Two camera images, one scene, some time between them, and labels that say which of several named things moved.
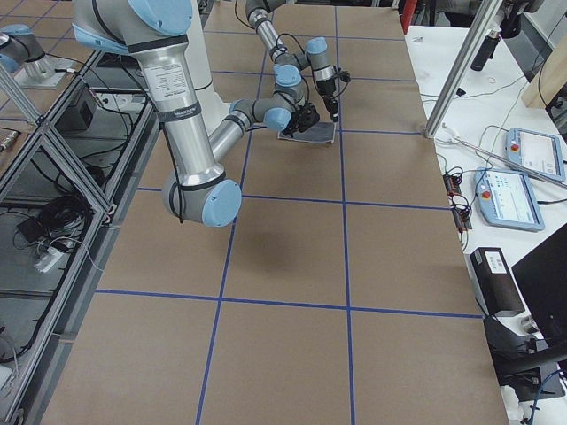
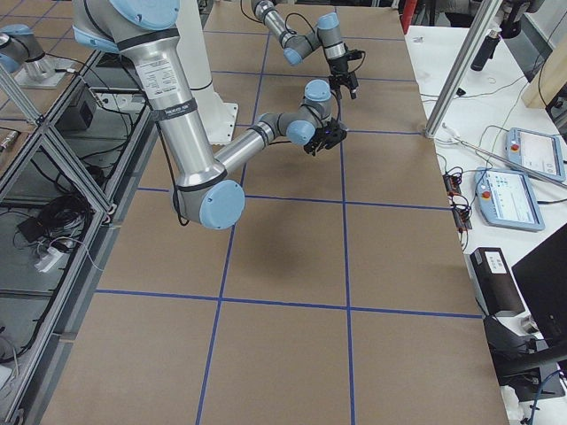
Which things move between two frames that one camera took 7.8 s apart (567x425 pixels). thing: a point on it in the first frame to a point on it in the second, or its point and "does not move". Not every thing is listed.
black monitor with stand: [527, 368] does not move
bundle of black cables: [62, 220] does not move
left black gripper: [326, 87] to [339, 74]
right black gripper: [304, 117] to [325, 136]
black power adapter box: [494, 282] does not move
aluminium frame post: [462, 71] does not move
